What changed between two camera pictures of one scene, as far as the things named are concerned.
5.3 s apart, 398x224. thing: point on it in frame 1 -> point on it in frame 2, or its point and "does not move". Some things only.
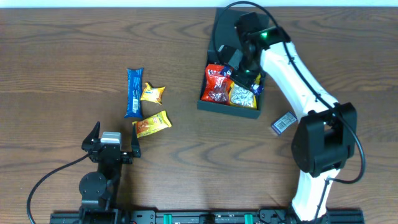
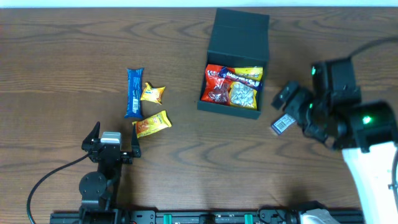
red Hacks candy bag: (217, 85) does not move
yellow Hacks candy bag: (241, 97) does not move
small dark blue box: (284, 122) does not move
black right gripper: (239, 77) -> (292, 107)
